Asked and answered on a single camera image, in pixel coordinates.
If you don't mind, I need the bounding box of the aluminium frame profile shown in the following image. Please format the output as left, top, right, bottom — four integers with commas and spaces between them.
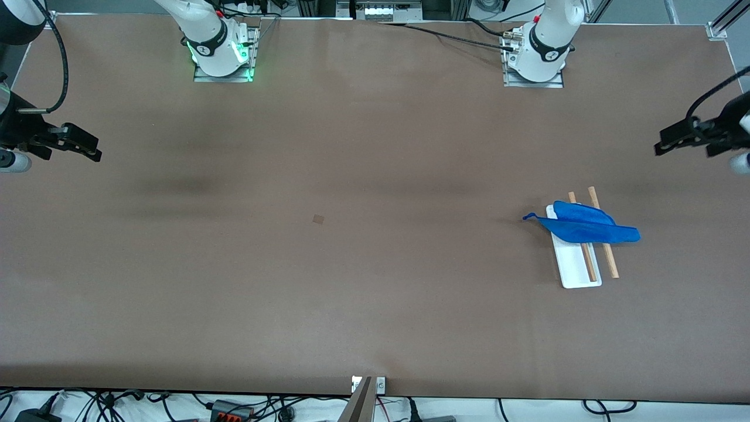
712, 0, 750, 33

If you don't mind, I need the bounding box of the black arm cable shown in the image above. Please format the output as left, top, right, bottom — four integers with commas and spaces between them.
16, 0, 70, 114
686, 64, 750, 121

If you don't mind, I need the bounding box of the wooden chopsticks pair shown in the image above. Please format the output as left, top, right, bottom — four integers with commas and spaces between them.
546, 186, 620, 289

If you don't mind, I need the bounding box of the blue balloon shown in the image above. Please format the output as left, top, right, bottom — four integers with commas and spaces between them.
523, 200, 642, 245

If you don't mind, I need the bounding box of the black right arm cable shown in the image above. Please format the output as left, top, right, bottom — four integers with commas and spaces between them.
16, 0, 70, 114

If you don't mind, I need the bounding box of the electronics box with white connectors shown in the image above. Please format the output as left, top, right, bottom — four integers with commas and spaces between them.
354, 0, 424, 23

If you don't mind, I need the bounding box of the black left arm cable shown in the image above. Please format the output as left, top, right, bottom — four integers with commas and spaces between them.
686, 64, 750, 121

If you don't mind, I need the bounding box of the brown camera stand post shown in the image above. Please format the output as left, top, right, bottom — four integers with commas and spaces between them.
338, 376, 376, 422

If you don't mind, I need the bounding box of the black orange power strip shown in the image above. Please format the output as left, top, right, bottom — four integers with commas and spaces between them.
210, 400, 254, 422

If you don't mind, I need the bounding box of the long black table cable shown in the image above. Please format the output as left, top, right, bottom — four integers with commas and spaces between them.
375, 21, 516, 52

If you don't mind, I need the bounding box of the black power adapter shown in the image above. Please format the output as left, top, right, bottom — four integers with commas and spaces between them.
14, 409, 63, 422

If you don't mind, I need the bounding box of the aluminium table edge bracket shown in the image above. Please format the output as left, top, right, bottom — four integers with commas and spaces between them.
351, 376, 387, 394

